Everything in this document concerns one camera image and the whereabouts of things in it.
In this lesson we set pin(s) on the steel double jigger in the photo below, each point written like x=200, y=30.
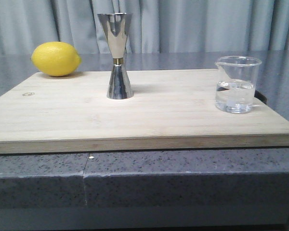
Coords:
x=116, y=29

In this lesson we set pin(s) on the clear glass beaker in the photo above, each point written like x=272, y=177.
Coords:
x=236, y=83

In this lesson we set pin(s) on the light wooden cutting board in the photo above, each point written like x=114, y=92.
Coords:
x=170, y=109

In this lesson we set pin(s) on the yellow lemon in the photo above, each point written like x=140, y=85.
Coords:
x=56, y=58

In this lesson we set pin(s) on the grey curtain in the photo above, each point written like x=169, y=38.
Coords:
x=158, y=26

